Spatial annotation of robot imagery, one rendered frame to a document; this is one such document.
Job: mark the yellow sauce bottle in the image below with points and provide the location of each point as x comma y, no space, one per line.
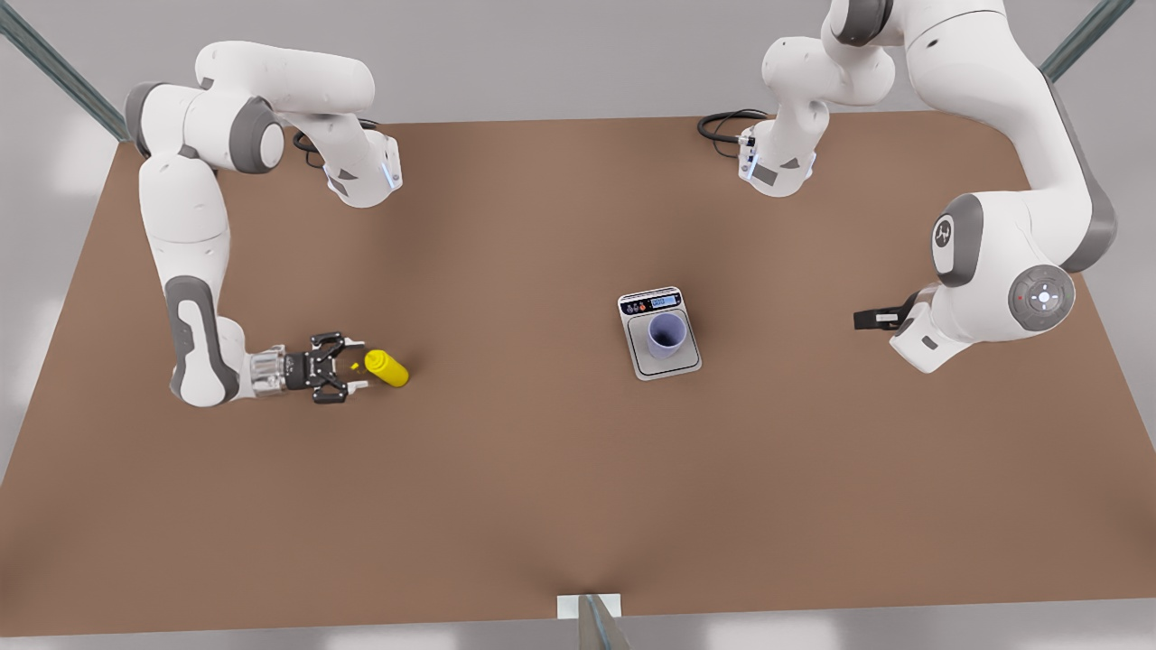
389,368

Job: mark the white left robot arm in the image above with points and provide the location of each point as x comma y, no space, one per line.
984,117

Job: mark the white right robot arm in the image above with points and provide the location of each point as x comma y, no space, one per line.
185,226

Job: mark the lavender plastic cup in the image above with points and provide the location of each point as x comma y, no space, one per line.
666,336

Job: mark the silver digital kitchen scale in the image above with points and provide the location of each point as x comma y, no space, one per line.
637,357

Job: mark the white post foot plate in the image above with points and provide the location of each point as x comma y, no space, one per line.
567,605

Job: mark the silver frame post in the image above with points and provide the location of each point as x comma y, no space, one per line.
1084,38
601,627
63,70

